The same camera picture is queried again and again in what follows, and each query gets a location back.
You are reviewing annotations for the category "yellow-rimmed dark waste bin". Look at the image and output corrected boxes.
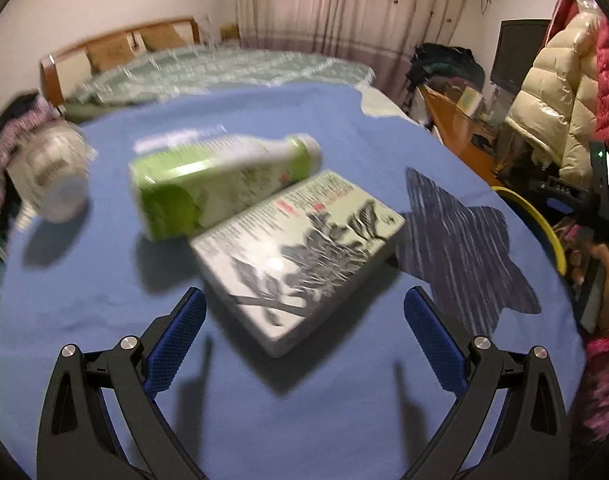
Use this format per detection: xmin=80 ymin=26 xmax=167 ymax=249
xmin=491 ymin=185 xmax=567 ymax=276

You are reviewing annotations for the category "blue star-printed blanket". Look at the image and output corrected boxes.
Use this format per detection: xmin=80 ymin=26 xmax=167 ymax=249
xmin=0 ymin=82 xmax=587 ymax=480

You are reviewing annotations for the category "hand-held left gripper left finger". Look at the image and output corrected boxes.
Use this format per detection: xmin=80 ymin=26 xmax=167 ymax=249
xmin=36 ymin=287 xmax=208 ymax=480

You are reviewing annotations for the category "dark and floral clothes heap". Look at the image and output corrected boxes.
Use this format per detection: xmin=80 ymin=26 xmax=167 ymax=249
xmin=0 ymin=91 xmax=68 ymax=231

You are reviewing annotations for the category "black television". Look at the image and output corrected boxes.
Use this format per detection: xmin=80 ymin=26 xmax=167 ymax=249
xmin=490 ymin=19 xmax=552 ymax=93

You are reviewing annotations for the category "green and white plastic bottle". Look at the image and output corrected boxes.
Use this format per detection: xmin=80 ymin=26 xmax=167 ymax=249
xmin=128 ymin=133 xmax=324 ymax=242

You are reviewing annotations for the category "small pale green box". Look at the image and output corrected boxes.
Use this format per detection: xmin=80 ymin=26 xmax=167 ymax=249
xmin=457 ymin=87 xmax=482 ymax=113

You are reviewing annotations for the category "wooden desk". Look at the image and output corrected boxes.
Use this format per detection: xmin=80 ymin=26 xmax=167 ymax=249
xmin=417 ymin=82 xmax=515 ymax=186

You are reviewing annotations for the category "brown pillow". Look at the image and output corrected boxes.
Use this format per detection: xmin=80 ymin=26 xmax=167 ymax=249
xmin=87 ymin=40 xmax=135 ymax=71

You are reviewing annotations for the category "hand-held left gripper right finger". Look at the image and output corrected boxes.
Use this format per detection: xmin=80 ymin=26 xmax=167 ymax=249
xmin=403 ymin=286 xmax=570 ymax=480

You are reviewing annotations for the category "pile of dark clothes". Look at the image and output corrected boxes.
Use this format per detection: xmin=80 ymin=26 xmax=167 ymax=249
xmin=407 ymin=42 xmax=485 ymax=96

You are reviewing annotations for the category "box with ink-painting print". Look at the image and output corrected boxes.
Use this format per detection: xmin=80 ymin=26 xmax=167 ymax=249
xmin=189 ymin=170 xmax=406 ymax=359

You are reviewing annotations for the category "pink striped curtain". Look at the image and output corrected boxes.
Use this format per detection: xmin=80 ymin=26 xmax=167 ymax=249
xmin=234 ymin=0 xmax=472 ymax=88

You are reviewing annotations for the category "wooden bed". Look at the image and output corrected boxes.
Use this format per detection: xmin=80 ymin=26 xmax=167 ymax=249
xmin=39 ymin=17 xmax=375 ymax=111

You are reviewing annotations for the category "cream down jacket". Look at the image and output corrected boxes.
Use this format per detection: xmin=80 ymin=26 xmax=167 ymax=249
xmin=504 ymin=0 xmax=602 ymax=191

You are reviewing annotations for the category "green checked quilt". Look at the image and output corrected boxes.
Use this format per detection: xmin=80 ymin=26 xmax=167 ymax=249
xmin=64 ymin=45 xmax=375 ymax=108

